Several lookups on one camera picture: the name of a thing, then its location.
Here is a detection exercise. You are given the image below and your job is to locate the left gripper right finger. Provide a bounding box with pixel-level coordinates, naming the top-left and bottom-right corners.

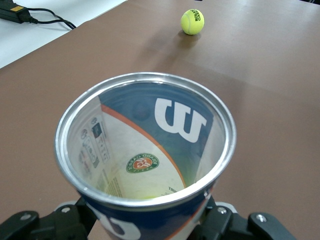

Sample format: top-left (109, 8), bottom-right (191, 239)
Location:
top-left (191, 195), bottom-right (299, 240)

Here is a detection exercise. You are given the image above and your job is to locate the brown table cover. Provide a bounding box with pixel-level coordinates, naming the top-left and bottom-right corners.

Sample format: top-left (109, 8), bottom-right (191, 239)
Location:
top-left (0, 0), bottom-right (320, 240)

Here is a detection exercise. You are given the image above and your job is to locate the yellow tennis ball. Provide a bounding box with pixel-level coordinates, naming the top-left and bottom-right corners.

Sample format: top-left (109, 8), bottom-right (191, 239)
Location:
top-left (180, 9), bottom-right (205, 36)

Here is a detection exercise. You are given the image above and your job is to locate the Wilson tennis ball can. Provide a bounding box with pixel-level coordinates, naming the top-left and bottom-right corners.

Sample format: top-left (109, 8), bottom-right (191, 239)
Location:
top-left (54, 72), bottom-right (237, 240)

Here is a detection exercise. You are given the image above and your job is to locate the black adapter cable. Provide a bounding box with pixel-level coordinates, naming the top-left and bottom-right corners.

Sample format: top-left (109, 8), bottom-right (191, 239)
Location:
top-left (26, 7), bottom-right (77, 30)

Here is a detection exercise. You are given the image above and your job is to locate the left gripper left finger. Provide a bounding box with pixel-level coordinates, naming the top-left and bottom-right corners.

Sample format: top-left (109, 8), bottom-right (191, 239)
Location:
top-left (0, 196), bottom-right (98, 240)

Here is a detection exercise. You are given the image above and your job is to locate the black power adapter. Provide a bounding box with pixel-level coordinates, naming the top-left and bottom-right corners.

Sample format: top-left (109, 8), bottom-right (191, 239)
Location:
top-left (0, 0), bottom-right (33, 25)

